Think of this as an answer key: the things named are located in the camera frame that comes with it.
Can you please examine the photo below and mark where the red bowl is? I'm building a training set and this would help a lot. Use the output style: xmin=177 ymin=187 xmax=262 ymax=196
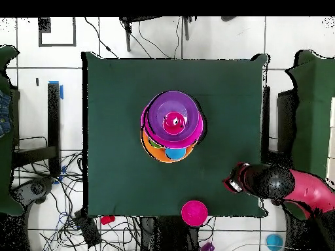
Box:
xmin=181 ymin=200 xmax=209 ymax=227

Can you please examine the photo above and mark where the blue cup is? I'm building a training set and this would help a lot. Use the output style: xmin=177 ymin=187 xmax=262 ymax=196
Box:
xmin=266 ymin=233 xmax=285 ymax=251
xmin=165 ymin=146 xmax=187 ymax=161

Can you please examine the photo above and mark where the pink bowl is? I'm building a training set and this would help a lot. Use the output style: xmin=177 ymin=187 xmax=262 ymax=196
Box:
xmin=140 ymin=102 xmax=205 ymax=150

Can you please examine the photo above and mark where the red cup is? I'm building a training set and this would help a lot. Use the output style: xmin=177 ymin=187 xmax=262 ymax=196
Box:
xmin=162 ymin=111 xmax=187 ymax=136

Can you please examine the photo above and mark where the orange bowl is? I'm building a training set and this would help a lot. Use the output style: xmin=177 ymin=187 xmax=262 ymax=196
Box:
xmin=140 ymin=129 xmax=196 ymax=163

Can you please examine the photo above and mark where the purple bowl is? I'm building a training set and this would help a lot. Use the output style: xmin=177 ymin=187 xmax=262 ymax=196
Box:
xmin=147 ymin=90 xmax=202 ymax=136

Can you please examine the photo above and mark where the purple cup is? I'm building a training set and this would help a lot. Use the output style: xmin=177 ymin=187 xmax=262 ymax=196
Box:
xmin=199 ymin=241 xmax=216 ymax=251

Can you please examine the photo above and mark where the green cloth covered table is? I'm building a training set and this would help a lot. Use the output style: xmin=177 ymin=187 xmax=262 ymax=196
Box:
xmin=284 ymin=48 xmax=335 ymax=221
xmin=0 ymin=44 xmax=26 ymax=217

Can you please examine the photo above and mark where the dark green tablecloth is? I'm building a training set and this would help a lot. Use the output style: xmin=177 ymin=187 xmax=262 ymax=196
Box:
xmin=81 ymin=51 xmax=269 ymax=218

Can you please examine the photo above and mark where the small red object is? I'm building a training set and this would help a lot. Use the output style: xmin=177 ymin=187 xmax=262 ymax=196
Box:
xmin=99 ymin=214 xmax=116 ymax=226

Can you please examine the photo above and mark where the black power strip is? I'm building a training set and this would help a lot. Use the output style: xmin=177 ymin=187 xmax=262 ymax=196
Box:
xmin=73 ymin=210 xmax=102 ymax=248

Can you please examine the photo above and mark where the blue tape strip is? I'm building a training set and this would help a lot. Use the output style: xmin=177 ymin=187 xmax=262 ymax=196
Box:
xmin=48 ymin=80 xmax=64 ymax=101

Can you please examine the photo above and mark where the black chair base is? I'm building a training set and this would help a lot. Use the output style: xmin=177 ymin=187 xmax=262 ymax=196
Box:
xmin=11 ymin=177 xmax=56 ymax=205

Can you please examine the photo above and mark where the person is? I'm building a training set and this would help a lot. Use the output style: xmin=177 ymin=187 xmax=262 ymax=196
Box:
xmin=0 ymin=90 xmax=13 ymax=139

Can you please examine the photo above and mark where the black table frame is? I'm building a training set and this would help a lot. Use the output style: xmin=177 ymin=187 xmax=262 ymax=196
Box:
xmin=260 ymin=86 xmax=298 ymax=165
xmin=11 ymin=82 xmax=62 ymax=179

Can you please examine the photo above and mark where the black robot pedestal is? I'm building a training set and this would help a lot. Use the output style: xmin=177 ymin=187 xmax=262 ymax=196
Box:
xmin=138 ymin=216 xmax=202 ymax=251

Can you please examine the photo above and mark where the floor cable bundle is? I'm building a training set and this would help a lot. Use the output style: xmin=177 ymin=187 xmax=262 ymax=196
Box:
xmin=12 ymin=151 xmax=142 ymax=251

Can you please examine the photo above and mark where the black floor cable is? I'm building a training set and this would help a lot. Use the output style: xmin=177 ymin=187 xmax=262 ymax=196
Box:
xmin=84 ymin=17 xmax=120 ymax=59

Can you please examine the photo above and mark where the black square frame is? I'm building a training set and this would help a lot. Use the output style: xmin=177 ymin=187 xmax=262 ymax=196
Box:
xmin=38 ymin=17 xmax=77 ymax=48

